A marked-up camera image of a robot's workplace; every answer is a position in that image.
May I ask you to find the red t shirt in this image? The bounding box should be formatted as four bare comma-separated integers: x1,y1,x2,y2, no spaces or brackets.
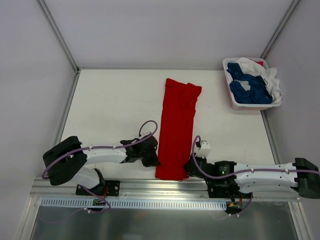
155,78,202,181

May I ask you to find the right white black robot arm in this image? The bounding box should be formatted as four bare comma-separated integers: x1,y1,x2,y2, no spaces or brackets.
184,156,320,201

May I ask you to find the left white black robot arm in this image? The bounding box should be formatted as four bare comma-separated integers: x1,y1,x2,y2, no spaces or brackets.
41,134,159,196

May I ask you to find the blue t shirt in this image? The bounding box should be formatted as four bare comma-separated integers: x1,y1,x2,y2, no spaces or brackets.
226,62,273,105

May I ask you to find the white t shirt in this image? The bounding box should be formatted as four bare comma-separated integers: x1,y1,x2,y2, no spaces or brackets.
235,57,283,104

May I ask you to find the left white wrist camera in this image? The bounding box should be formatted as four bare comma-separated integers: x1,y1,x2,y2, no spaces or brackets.
141,131,152,137

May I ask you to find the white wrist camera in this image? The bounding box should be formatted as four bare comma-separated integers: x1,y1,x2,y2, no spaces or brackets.
141,131,152,137
195,140,211,159

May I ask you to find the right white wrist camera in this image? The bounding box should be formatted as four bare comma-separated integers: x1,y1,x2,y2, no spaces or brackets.
195,140,211,159

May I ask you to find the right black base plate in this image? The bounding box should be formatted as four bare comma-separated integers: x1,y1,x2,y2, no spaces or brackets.
206,182,251,202

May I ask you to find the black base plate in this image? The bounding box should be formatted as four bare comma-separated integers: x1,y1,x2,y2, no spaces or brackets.
75,180,121,197
206,182,251,202

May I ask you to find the aluminium mounting rail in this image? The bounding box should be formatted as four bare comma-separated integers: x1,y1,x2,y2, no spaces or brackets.
29,178,302,202

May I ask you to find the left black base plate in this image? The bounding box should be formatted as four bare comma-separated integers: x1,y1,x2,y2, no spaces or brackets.
75,180,121,197

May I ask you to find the white slotted cable duct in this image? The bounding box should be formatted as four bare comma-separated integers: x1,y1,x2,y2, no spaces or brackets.
40,197,227,211

